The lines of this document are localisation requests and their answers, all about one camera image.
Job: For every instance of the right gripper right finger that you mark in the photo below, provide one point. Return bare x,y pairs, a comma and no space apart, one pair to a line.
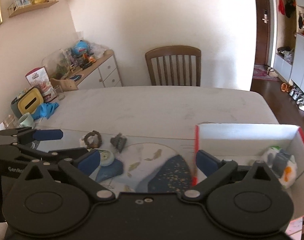
217,172

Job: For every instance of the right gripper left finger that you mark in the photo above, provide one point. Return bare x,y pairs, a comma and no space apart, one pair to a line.
77,172

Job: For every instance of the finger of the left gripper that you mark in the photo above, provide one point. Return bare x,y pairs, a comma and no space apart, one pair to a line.
30,154
26,135

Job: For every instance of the white patterned plastic bag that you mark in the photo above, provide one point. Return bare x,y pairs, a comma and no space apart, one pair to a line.
282,164

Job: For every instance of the mint green cup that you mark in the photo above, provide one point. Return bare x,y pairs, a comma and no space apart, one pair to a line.
26,120

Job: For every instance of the clear glass bottle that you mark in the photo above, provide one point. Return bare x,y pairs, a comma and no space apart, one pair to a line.
10,122

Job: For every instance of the blue rubber gloves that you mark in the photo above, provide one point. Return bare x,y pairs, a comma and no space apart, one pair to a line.
45,110

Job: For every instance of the yellow green tissue box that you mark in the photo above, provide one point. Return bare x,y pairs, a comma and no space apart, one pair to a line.
27,102

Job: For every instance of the dark grey folded cloth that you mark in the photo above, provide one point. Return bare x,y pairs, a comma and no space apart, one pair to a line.
118,142

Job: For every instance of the red white cardboard box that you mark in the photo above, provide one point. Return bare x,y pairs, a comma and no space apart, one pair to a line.
245,142

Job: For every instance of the red white snack bag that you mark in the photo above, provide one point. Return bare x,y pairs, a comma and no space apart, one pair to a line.
39,78

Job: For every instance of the white wood sideboard cabinet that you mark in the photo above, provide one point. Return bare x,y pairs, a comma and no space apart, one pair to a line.
103,73

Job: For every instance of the brown wooden chair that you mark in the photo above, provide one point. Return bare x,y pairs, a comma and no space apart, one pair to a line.
174,66

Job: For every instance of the dark brown entrance door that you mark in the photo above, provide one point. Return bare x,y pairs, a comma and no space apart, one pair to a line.
262,32

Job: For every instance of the wooden wall shelf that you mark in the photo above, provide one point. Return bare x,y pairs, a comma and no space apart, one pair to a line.
14,9

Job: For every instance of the white grey wall cabinets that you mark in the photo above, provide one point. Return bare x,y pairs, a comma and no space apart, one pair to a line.
289,51

